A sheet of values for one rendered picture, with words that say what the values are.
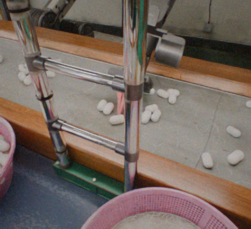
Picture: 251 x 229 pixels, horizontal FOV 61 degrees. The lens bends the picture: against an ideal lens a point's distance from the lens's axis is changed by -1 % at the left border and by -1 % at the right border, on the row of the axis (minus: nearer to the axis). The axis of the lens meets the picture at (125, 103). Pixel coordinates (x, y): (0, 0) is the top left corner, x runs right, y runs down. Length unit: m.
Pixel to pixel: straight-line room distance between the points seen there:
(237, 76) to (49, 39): 0.66
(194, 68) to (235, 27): 1.95
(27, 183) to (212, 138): 0.42
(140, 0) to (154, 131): 0.35
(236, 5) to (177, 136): 2.16
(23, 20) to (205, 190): 0.37
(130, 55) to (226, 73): 0.52
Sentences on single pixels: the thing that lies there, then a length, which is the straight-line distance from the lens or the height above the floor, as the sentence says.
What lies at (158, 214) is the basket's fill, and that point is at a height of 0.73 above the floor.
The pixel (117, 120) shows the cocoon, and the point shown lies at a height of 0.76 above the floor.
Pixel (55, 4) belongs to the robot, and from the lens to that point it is 1.17.
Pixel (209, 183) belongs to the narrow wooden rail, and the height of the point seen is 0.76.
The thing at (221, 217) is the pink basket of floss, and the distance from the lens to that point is 0.39.
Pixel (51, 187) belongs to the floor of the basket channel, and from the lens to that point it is 0.52.
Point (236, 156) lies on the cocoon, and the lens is 0.48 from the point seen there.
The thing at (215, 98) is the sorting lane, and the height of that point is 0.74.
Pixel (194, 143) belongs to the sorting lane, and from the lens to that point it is 0.50.
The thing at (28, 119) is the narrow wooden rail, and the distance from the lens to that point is 0.54.
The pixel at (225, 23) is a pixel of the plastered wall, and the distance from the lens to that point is 2.61.
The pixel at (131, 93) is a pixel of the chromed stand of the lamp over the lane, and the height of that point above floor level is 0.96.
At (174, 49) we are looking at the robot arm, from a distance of 0.53.
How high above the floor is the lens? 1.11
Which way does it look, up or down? 40 degrees down
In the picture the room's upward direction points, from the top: straight up
